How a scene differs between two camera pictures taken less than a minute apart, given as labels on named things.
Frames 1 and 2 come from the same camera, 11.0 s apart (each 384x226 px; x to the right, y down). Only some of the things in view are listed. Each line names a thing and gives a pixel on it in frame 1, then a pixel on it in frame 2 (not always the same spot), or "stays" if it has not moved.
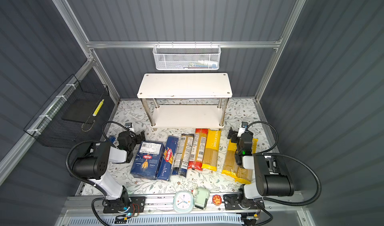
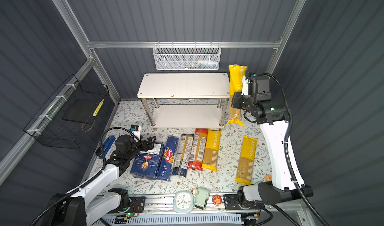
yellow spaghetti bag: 244,175 stays
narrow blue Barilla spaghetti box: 167,163 stays
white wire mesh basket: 187,57 stays
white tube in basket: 206,62 stays
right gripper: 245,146 → 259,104
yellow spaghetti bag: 228,166 → 236,74
